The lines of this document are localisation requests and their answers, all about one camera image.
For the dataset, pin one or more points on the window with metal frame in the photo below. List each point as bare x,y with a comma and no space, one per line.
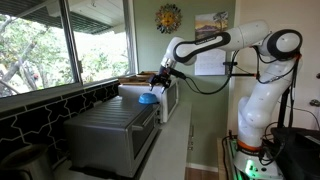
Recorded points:
40,50

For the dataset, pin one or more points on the small wooden tray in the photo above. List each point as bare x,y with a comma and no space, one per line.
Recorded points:
148,72

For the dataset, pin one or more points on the blue bowl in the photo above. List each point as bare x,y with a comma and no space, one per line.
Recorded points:
148,99

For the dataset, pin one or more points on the wall calendar with landscape photo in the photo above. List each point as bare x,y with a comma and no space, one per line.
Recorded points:
208,65

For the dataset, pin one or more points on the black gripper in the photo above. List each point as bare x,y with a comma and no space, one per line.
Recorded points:
164,75

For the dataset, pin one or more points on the sun wall decoration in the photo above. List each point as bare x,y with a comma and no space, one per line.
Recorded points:
168,18

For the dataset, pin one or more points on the metal door lever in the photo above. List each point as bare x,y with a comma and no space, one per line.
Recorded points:
315,102

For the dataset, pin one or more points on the black equipment box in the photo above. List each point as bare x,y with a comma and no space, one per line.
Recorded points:
296,153

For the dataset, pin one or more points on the metal kettle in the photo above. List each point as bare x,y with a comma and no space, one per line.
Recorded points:
26,163

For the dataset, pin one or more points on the silver toaster oven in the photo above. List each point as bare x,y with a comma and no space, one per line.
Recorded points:
110,136

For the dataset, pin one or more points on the black stand crossbar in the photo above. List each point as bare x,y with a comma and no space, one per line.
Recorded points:
243,75

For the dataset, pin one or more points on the white microwave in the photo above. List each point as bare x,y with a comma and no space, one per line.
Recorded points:
170,100

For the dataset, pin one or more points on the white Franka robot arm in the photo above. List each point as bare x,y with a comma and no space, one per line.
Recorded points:
260,106

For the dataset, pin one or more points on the large wooden tray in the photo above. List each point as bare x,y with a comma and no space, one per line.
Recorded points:
133,80

